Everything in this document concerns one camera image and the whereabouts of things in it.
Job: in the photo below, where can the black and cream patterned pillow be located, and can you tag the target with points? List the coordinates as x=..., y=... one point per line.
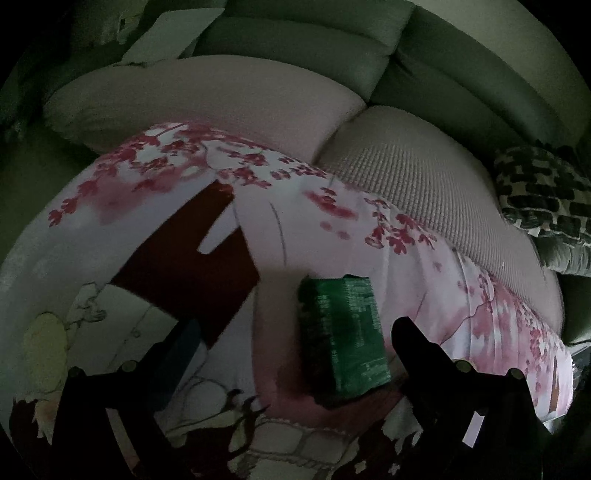
x=545, y=189

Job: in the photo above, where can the green snack packet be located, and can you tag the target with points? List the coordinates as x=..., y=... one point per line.
x=344, y=337

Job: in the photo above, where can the white paper sheet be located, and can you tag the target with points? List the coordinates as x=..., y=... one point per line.
x=161, y=39

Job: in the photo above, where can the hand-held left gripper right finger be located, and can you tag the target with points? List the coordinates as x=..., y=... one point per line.
x=411, y=350

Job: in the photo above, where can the pink printed blanket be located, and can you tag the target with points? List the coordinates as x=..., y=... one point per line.
x=300, y=221

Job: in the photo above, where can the pale pink seat cushion cover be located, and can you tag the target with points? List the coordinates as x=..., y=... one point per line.
x=207, y=101

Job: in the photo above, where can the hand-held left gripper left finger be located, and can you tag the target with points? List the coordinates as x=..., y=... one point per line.
x=182, y=355

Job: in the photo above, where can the grey green sofa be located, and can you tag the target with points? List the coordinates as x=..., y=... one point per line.
x=438, y=69

